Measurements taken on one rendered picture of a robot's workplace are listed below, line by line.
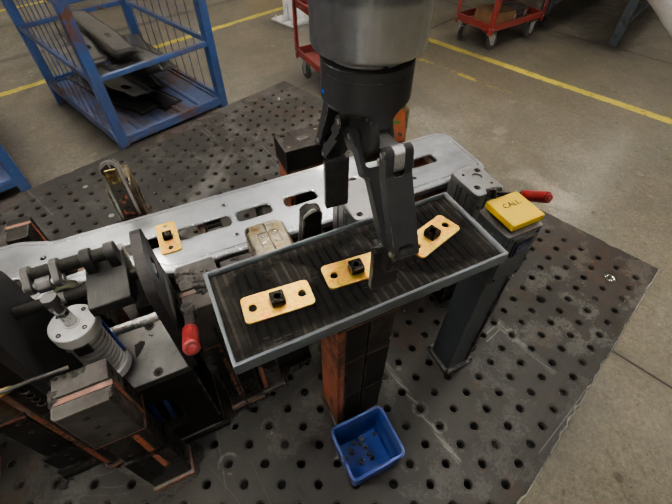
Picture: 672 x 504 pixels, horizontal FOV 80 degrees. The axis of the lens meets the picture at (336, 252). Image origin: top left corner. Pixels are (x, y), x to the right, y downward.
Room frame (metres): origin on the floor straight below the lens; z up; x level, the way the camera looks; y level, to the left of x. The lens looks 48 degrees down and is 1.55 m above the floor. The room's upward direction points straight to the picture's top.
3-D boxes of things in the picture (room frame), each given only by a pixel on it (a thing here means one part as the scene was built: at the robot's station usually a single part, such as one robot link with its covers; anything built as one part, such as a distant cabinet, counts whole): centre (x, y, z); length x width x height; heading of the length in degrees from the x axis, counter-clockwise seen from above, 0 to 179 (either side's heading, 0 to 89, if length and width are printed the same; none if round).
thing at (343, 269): (0.32, -0.03, 1.17); 0.08 x 0.04 x 0.01; 111
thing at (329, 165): (0.38, 0.00, 1.25); 0.03 x 0.01 x 0.07; 111
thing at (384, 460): (0.22, -0.06, 0.74); 0.11 x 0.10 x 0.09; 116
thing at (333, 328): (0.33, -0.03, 1.16); 0.37 x 0.14 x 0.02; 116
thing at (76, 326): (0.30, 0.32, 0.94); 0.18 x 0.13 x 0.49; 116
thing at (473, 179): (0.63, -0.28, 0.88); 0.11 x 0.10 x 0.36; 26
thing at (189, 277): (0.36, 0.21, 0.89); 0.13 x 0.11 x 0.38; 26
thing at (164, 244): (0.53, 0.32, 1.01); 0.08 x 0.04 x 0.01; 25
